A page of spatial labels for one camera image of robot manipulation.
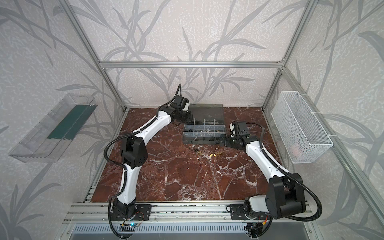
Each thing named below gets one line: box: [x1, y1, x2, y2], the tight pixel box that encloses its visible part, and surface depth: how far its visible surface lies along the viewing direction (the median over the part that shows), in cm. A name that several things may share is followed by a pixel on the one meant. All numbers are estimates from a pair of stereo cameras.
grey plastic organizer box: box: [182, 103, 226, 145], surface depth 107 cm
